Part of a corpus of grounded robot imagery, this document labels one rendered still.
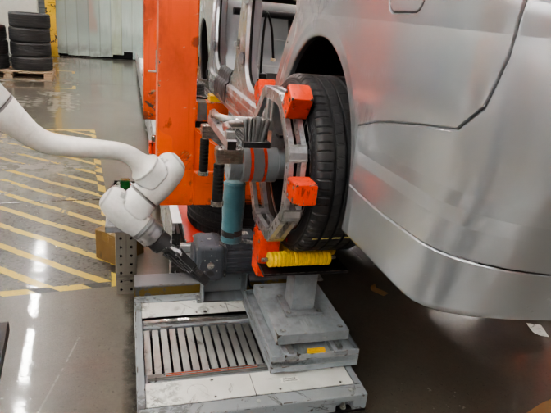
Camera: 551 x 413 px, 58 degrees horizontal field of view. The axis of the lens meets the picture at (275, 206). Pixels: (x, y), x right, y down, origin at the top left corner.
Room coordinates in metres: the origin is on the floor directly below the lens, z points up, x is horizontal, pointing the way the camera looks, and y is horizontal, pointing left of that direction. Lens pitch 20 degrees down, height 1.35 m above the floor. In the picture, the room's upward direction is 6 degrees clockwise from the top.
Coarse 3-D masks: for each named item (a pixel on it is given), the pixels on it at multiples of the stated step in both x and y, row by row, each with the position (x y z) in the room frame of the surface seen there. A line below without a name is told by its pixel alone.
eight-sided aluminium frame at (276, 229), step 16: (272, 96) 1.79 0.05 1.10; (256, 112) 1.99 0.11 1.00; (288, 128) 1.61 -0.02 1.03; (288, 144) 1.57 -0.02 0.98; (304, 144) 1.58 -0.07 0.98; (288, 160) 1.54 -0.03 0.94; (304, 160) 1.56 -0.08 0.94; (288, 176) 1.54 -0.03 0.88; (304, 176) 1.56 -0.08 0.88; (256, 192) 1.95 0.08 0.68; (256, 208) 1.90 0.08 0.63; (288, 208) 1.55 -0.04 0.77; (272, 224) 1.65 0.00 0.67; (288, 224) 1.62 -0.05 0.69; (272, 240) 1.69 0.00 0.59
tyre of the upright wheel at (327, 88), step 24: (336, 96) 1.70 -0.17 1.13; (312, 120) 1.62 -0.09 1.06; (336, 120) 1.61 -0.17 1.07; (312, 144) 1.59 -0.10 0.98; (336, 144) 1.56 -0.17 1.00; (312, 168) 1.57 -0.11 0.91; (336, 168) 1.54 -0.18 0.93; (336, 192) 1.53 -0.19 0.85; (312, 216) 1.53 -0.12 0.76; (336, 216) 1.55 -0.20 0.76; (288, 240) 1.72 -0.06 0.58; (312, 240) 1.58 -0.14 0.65; (336, 240) 1.61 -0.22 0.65
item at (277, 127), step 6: (276, 108) 1.78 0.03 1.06; (276, 114) 1.78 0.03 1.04; (276, 120) 1.78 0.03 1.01; (276, 126) 1.78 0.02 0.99; (270, 132) 1.80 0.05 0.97; (276, 132) 1.78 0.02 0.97; (282, 132) 1.79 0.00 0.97; (270, 138) 1.79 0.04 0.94; (276, 138) 1.78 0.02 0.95; (282, 138) 1.79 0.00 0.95; (276, 144) 1.79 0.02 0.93; (282, 144) 1.79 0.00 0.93
